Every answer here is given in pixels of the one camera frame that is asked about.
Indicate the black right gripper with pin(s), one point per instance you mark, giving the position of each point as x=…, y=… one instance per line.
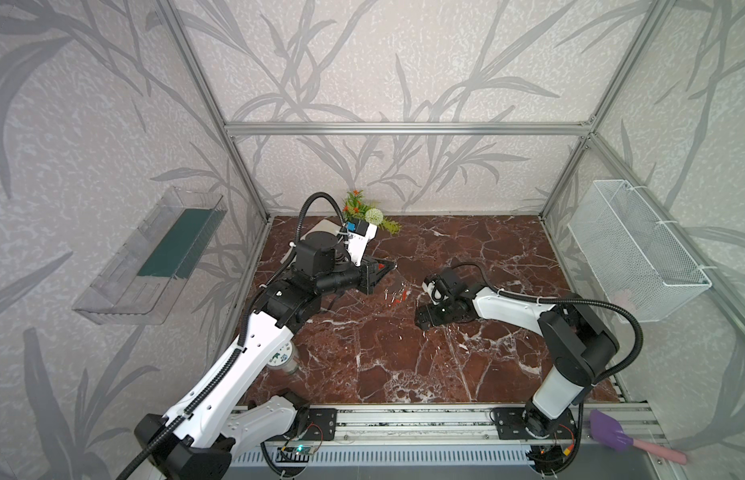
x=436, y=309

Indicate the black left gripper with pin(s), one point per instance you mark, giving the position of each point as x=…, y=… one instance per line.
x=365, y=276

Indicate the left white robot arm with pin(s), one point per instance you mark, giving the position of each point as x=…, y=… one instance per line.
x=200, y=436

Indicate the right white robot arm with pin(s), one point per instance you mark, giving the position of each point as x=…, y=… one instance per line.
x=579, y=343

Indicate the white flower pot plant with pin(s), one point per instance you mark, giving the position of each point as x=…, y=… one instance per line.
x=356, y=208

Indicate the purple pink spatula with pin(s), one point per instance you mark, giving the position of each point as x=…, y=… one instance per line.
x=609, y=432

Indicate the left green circuit board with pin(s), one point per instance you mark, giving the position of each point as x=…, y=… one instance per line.
x=297, y=452

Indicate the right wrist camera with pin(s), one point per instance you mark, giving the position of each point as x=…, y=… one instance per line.
x=444, y=286

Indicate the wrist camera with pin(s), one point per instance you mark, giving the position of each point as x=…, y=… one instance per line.
x=444, y=286
x=358, y=233

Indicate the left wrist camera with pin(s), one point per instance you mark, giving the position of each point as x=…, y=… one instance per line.
x=358, y=233

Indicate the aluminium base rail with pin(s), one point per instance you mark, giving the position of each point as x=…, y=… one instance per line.
x=460, y=441

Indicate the white wire mesh basket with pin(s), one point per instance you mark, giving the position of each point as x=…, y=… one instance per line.
x=640, y=264

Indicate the aluminium frame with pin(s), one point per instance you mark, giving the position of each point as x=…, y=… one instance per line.
x=587, y=131

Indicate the clear plastic wall tray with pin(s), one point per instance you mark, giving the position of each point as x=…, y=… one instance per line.
x=141, y=283

